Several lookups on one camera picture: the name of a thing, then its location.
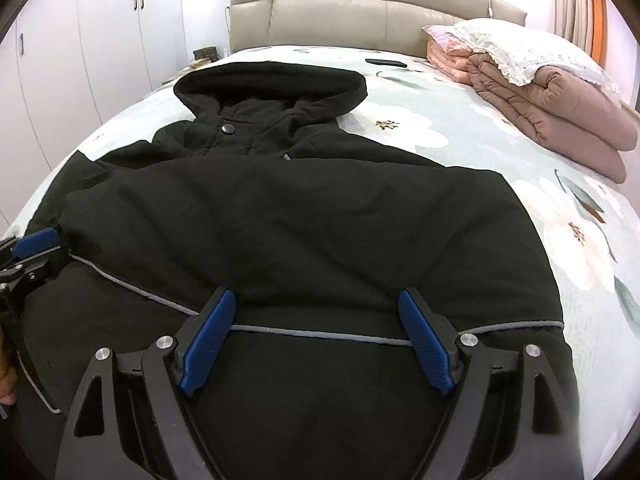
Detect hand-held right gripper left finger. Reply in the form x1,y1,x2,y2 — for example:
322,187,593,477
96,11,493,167
54,286,237,480

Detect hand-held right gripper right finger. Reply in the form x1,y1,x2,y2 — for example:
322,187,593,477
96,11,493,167
398,287,586,480

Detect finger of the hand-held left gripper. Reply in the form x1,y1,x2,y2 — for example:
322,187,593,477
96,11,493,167
0,226,68,286

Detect black hooded jacket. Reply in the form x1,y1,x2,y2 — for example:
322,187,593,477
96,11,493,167
10,61,581,480

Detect person's left hand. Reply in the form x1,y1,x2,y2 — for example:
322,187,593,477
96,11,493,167
0,327,18,407

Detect floral bed sheet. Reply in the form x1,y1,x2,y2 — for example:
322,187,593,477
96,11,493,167
0,44,640,480

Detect white wardrobe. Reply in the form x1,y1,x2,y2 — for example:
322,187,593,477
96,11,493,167
0,0,233,233

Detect brown folded quilt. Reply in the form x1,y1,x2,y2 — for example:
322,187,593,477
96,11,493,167
466,54,640,185

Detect pink folded quilt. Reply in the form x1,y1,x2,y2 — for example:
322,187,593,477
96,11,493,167
421,25,476,85

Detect white floral pillow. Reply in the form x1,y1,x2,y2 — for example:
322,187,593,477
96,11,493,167
448,18,621,94

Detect beige leather headboard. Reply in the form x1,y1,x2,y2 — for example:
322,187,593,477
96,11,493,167
228,0,529,56

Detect beige curtain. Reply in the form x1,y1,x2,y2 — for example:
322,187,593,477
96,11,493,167
552,0,608,68

